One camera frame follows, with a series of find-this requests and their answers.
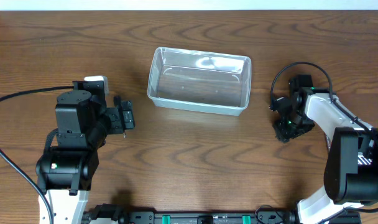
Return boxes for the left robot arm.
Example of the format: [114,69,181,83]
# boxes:
[36,76,135,223]

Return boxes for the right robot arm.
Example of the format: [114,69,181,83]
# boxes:
[270,86,378,223]

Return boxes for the clear plastic container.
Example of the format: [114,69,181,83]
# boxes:
[147,47,252,116]

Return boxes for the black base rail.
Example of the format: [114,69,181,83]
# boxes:
[83,203,362,224]

